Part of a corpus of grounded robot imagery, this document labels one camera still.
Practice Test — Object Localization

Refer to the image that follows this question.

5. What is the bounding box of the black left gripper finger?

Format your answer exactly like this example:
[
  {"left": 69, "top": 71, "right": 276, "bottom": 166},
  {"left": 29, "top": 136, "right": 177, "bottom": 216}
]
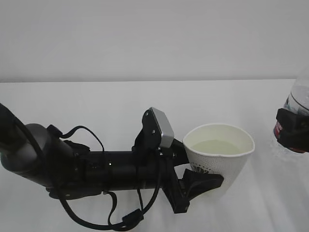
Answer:
[
  {"left": 181, "top": 169, "right": 224, "bottom": 200},
  {"left": 170, "top": 139, "right": 189, "bottom": 169}
]

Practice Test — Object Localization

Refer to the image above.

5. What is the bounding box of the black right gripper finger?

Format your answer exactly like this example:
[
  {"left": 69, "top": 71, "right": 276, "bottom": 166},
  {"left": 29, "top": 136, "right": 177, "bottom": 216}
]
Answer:
[{"left": 276, "top": 108, "right": 309, "bottom": 153}]

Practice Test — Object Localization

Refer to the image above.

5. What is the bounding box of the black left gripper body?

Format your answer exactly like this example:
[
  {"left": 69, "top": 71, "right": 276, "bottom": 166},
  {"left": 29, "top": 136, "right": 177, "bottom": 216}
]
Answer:
[{"left": 132, "top": 135, "right": 190, "bottom": 214}]

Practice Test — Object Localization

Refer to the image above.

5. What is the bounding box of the clear plastic water bottle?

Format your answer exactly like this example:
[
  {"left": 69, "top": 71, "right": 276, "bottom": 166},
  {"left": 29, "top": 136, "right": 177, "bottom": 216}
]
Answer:
[{"left": 273, "top": 68, "right": 309, "bottom": 154}]

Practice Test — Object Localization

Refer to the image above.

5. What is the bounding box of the white paper coffee cup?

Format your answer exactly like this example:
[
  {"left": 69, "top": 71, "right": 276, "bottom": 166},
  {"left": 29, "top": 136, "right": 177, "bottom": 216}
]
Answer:
[{"left": 183, "top": 123, "right": 255, "bottom": 189}]

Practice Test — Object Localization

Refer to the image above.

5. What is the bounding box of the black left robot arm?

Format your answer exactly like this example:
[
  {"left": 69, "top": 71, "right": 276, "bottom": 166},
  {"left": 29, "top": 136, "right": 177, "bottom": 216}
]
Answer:
[{"left": 0, "top": 106, "right": 224, "bottom": 214}]

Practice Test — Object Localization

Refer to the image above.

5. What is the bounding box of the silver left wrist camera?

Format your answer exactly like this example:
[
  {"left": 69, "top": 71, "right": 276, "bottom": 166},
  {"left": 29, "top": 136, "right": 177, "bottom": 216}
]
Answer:
[{"left": 142, "top": 107, "right": 174, "bottom": 149}]

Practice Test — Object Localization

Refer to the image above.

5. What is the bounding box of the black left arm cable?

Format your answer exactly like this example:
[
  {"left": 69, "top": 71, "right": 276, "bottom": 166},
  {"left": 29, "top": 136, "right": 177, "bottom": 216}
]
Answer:
[{"left": 47, "top": 124, "right": 165, "bottom": 230}]

